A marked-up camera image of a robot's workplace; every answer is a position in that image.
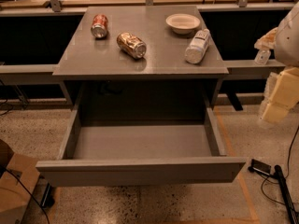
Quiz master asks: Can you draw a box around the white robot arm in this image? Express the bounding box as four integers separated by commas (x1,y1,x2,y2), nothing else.
254,3,299,124

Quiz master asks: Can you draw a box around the grey drawer cabinet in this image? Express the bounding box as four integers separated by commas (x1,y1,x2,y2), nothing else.
54,7,228,126

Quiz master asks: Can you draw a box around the cardboard box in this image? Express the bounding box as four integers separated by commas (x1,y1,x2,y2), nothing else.
0,140,39,224

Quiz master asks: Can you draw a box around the grey background bench shelf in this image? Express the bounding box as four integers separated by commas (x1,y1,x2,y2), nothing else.
0,60,285,85

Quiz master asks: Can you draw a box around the black cable on left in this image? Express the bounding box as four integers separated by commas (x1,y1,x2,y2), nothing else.
0,165,50,224

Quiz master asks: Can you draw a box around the black floor stand bar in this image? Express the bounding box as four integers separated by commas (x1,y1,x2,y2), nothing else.
275,165,299,224

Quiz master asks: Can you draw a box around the gold soda can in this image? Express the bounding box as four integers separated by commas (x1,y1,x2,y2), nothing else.
117,32,147,59

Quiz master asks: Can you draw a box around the clear sanitizer pump bottle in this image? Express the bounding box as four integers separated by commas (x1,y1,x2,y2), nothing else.
254,49,271,65

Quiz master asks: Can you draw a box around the black cable on right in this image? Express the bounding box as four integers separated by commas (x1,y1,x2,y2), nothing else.
260,124,299,207

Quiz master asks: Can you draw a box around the white bowl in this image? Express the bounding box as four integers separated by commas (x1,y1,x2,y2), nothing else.
165,14,201,35

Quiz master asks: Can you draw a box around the black cable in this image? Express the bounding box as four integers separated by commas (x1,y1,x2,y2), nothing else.
260,124,299,207
0,165,50,224

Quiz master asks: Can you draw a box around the small black floor device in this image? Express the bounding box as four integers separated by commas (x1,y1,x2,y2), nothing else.
248,159,271,175

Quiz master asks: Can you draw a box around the grey top drawer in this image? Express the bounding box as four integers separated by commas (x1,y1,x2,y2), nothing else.
36,109,247,187

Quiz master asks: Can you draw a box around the white plastic bottle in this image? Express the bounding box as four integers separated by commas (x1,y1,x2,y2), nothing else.
185,29,211,64

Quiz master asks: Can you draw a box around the red soda can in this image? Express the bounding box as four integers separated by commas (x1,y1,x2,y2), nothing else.
91,14,108,38

